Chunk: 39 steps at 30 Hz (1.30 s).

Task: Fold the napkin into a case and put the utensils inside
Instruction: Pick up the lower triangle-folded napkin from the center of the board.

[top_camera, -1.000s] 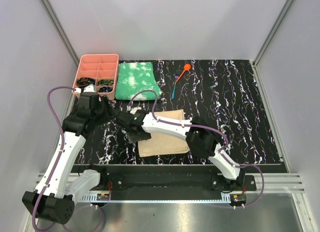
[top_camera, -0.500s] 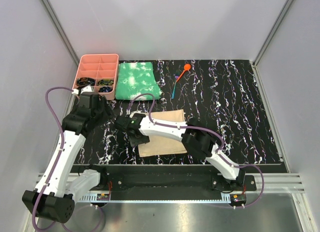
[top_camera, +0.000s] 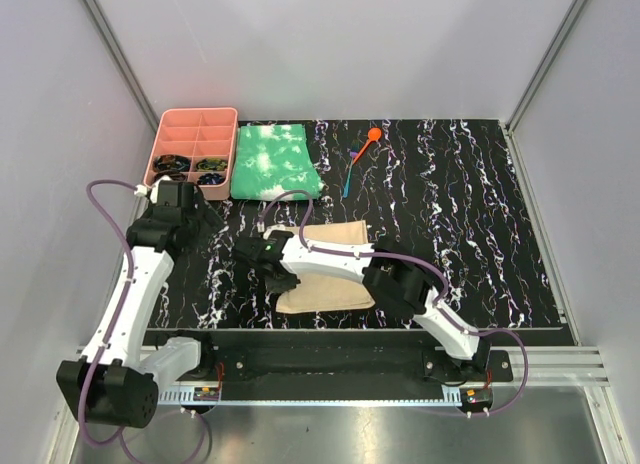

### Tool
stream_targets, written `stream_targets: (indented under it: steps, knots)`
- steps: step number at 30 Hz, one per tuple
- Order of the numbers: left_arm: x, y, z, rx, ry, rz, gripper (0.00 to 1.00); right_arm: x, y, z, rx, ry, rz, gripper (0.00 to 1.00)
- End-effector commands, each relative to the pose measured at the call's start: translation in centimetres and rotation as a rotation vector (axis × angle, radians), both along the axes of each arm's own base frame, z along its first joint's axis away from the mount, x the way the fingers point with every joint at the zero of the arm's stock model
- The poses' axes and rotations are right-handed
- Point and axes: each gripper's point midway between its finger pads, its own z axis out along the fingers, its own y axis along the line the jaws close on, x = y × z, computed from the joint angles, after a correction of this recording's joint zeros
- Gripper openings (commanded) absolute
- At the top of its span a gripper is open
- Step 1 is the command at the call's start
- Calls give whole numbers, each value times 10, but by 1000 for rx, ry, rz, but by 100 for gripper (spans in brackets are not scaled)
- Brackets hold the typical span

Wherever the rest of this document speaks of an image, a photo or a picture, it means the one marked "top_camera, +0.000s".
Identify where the beige cloth napkin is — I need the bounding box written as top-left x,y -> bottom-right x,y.
276,220 -> 374,314

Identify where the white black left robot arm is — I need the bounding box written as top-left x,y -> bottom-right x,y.
56,178 -> 224,428

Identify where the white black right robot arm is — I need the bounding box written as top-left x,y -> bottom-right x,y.
232,230 -> 490,381

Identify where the blue coiled band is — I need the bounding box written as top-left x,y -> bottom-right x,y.
197,173 -> 225,186

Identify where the dark coiled band bottom-left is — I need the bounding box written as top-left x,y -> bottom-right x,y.
152,171 -> 188,184

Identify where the yellow green coiled band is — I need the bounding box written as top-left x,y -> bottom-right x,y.
195,157 -> 228,172

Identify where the dark coiled band top-left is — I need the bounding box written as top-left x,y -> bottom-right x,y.
152,154 -> 191,173

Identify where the pink compartment tray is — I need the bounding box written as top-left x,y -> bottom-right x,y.
144,107 -> 239,201

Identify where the green white tie-dye cloth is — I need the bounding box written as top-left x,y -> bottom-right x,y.
230,124 -> 324,201

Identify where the teal plastic utensil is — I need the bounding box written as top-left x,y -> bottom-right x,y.
342,158 -> 355,199

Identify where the orange plastic spoon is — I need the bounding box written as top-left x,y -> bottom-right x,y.
353,127 -> 382,162

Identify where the black marble pattern mat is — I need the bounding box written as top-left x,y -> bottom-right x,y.
149,119 -> 563,330

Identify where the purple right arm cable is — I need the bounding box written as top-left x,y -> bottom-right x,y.
257,189 -> 529,418

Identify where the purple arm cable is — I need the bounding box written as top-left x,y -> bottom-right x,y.
79,178 -> 214,463
257,189 -> 529,418

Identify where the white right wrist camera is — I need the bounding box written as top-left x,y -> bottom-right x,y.
257,223 -> 291,240

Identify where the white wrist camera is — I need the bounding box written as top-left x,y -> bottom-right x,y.
134,183 -> 159,204
257,223 -> 291,240

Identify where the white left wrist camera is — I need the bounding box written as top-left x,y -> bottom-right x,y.
134,183 -> 159,204

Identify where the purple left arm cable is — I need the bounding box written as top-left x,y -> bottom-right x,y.
79,178 -> 214,463

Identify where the aluminium front frame rail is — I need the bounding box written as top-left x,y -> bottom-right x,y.
158,347 -> 609,406

